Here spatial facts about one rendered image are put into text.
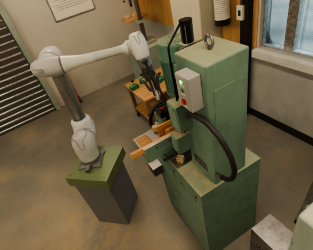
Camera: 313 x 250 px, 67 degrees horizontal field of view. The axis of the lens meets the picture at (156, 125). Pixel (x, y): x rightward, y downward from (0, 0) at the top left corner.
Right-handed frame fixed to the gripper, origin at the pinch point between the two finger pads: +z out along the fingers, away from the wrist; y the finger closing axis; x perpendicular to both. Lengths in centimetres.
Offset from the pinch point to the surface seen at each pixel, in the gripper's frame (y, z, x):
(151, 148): -21.9, 22.5, -20.9
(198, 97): -6, -12, -64
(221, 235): -3, 100, -38
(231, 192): 6, 60, -49
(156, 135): -12.3, 23.0, -6.8
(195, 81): -6, -20, -66
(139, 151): -28.7, 22.3, -17.3
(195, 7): 100, -40, 82
